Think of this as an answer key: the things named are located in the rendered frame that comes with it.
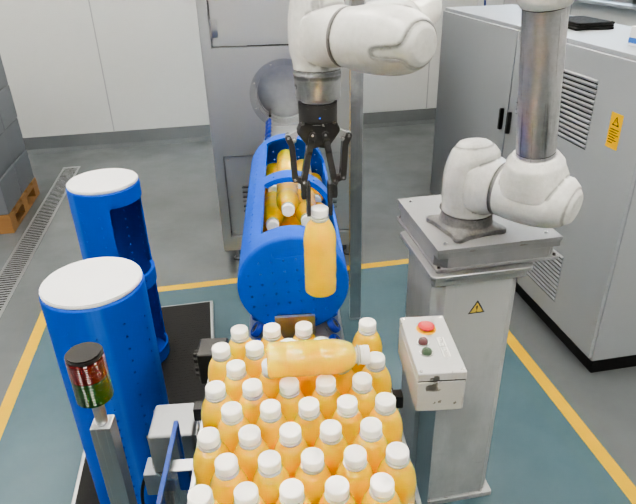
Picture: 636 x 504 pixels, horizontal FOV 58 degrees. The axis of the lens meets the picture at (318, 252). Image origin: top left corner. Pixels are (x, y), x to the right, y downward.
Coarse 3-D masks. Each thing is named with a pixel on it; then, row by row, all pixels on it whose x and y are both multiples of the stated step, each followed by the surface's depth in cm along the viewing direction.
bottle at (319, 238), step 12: (312, 228) 121; (324, 228) 121; (312, 240) 121; (324, 240) 121; (312, 252) 123; (324, 252) 122; (312, 264) 124; (324, 264) 124; (312, 276) 126; (324, 276) 125; (312, 288) 127; (324, 288) 127
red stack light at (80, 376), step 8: (104, 360) 100; (72, 368) 96; (80, 368) 96; (88, 368) 97; (96, 368) 98; (104, 368) 99; (72, 376) 97; (80, 376) 97; (88, 376) 97; (96, 376) 98; (104, 376) 100; (80, 384) 98; (88, 384) 98
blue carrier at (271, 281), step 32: (256, 160) 207; (320, 160) 222; (256, 192) 177; (320, 192) 179; (256, 224) 155; (256, 256) 143; (288, 256) 144; (256, 288) 147; (288, 288) 148; (320, 320) 153
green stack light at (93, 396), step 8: (72, 384) 99; (96, 384) 99; (104, 384) 100; (80, 392) 99; (88, 392) 99; (96, 392) 99; (104, 392) 100; (112, 392) 103; (80, 400) 100; (88, 400) 99; (96, 400) 100; (104, 400) 101; (88, 408) 100
